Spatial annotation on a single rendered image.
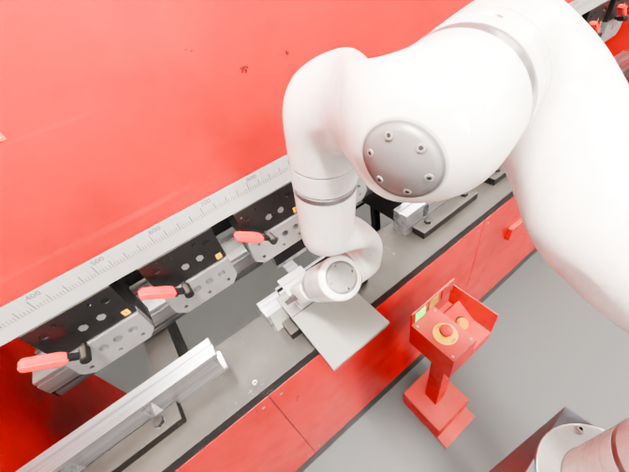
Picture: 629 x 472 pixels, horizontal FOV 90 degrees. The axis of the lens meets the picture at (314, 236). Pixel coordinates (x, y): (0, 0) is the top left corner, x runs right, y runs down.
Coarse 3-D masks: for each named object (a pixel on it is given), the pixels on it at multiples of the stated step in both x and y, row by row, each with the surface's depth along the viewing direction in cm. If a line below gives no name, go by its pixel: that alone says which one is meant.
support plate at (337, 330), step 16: (288, 304) 86; (320, 304) 85; (336, 304) 84; (352, 304) 83; (368, 304) 82; (304, 320) 82; (320, 320) 81; (336, 320) 80; (352, 320) 80; (368, 320) 79; (384, 320) 78; (320, 336) 78; (336, 336) 77; (352, 336) 76; (368, 336) 76; (320, 352) 75; (336, 352) 74; (352, 352) 74; (336, 368) 72
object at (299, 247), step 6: (300, 240) 84; (294, 246) 84; (300, 246) 85; (282, 252) 82; (288, 252) 83; (294, 252) 85; (300, 252) 88; (276, 258) 82; (282, 258) 83; (288, 258) 86; (276, 264) 83; (282, 264) 86
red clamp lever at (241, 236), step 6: (234, 234) 63; (240, 234) 63; (246, 234) 64; (252, 234) 64; (258, 234) 66; (270, 234) 68; (240, 240) 63; (246, 240) 64; (252, 240) 64; (258, 240) 65; (264, 240) 67; (270, 240) 68; (276, 240) 68
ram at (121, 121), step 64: (0, 0) 33; (64, 0) 36; (128, 0) 39; (192, 0) 42; (256, 0) 47; (320, 0) 52; (384, 0) 59; (448, 0) 69; (0, 64) 35; (64, 64) 38; (128, 64) 42; (192, 64) 46; (256, 64) 52; (0, 128) 38; (64, 128) 41; (128, 128) 45; (192, 128) 51; (256, 128) 57; (0, 192) 41; (64, 192) 45; (128, 192) 50; (192, 192) 56; (256, 192) 64; (0, 256) 44; (64, 256) 49
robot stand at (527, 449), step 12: (564, 408) 59; (552, 420) 61; (564, 420) 57; (576, 420) 57; (540, 432) 65; (528, 444) 70; (516, 456) 74; (528, 456) 61; (492, 468) 102; (504, 468) 80; (516, 468) 64; (528, 468) 54
